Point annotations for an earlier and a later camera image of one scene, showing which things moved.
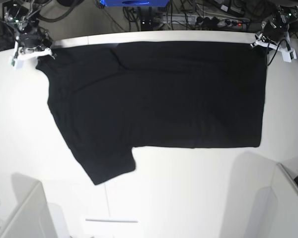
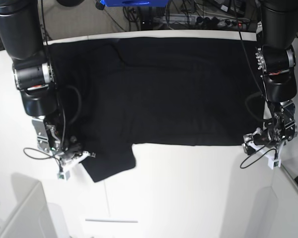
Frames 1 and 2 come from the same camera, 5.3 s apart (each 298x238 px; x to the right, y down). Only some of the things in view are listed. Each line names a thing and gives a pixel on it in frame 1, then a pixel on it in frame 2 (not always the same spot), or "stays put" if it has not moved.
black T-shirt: [109, 98] stays put
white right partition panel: [283, 208] stays put
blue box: [135, 3] stays put
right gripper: [274, 29] -> [281, 126]
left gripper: [34, 36] -> [50, 134]
